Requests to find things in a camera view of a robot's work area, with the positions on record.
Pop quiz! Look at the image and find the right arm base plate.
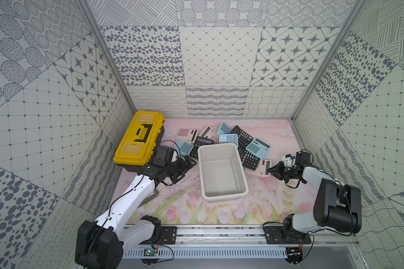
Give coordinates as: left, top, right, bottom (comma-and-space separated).
262, 224, 313, 245

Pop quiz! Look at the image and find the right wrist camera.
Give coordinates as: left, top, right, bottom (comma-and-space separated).
282, 154, 295, 167

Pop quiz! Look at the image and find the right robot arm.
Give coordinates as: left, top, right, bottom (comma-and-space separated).
267, 149, 362, 240

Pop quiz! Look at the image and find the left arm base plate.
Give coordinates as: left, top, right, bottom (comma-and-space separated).
141, 226, 177, 245

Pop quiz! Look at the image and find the pink calculator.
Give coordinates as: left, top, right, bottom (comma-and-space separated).
244, 159, 272, 177
199, 126, 219, 143
175, 128, 199, 143

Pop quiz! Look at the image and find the black calculator back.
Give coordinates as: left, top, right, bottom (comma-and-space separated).
230, 126, 253, 149

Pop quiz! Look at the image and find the small blue calculator back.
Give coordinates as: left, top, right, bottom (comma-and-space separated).
217, 123, 231, 136

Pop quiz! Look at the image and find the yellow black toolbox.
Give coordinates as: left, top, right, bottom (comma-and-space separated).
113, 111, 165, 172

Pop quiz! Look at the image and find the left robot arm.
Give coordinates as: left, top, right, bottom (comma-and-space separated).
75, 146, 197, 269

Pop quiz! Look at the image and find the white plastic storage box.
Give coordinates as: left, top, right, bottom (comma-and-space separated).
198, 143, 249, 202

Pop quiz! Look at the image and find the aluminium rail frame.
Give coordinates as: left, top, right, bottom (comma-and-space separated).
123, 225, 358, 263

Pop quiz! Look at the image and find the small black calculator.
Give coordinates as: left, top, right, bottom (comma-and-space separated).
189, 136, 214, 159

